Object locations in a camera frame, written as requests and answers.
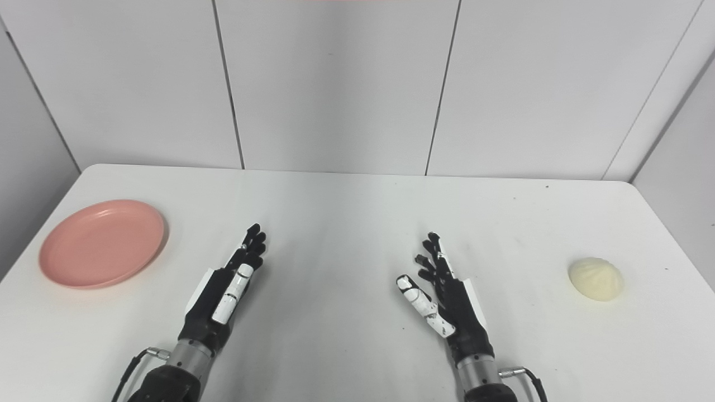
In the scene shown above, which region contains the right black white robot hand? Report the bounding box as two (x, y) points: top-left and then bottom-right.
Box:
(396, 232), (495, 367)

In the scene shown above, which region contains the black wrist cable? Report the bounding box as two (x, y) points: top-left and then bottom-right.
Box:
(498, 366), (549, 402)
(111, 347), (171, 402)

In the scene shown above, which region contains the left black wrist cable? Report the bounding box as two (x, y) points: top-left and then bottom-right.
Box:
(111, 347), (171, 402)

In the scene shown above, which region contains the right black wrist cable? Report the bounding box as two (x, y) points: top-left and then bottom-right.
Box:
(498, 366), (549, 402)

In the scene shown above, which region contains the pale yellow steamed bun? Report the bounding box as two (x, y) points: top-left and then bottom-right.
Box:
(568, 257), (624, 302)

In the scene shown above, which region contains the pink round plate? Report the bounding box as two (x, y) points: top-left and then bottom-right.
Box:
(39, 199), (167, 290)

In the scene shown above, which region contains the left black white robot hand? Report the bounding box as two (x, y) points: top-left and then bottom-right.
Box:
(178, 223), (268, 353)

